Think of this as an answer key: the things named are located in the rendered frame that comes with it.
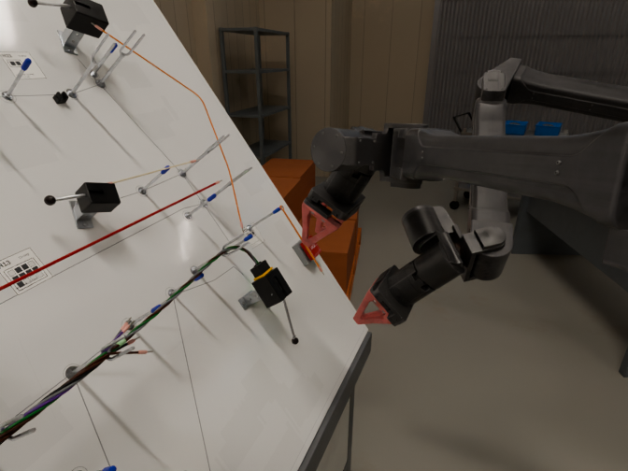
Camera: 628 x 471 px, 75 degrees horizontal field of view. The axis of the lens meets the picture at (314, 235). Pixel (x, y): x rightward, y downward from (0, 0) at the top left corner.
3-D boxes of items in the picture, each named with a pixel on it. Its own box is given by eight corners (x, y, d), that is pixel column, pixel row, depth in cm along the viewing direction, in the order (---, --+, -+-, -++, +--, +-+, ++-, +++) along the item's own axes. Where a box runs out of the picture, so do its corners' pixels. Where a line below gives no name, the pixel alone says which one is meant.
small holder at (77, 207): (25, 201, 57) (47, 176, 53) (91, 201, 65) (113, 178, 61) (35, 231, 56) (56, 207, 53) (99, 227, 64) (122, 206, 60)
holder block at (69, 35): (9, 15, 68) (31, -26, 63) (79, 37, 77) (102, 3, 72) (17, 38, 67) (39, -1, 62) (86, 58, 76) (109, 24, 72)
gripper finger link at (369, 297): (337, 312, 69) (378, 284, 64) (351, 293, 75) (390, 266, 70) (363, 343, 69) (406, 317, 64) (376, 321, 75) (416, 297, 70)
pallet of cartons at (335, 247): (372, 243, 371) (377, 162, 342) (344, 324, 259) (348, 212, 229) (278, 233, 393) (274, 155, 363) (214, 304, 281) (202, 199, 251)
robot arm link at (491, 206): (510, 69, 80) (498, 116, 88) (478, 68, 81) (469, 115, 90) (518, 250, 56) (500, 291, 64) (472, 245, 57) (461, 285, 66)
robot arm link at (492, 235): (511, 241, 57) (498, 274, 64) (477, 183, 65) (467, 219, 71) (427, 261, 57) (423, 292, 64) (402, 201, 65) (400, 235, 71)
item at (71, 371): (83, 374, 53) (140, 343, 46) (71, 383, 52) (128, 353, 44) (74, 362, 53) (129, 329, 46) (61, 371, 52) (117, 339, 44)
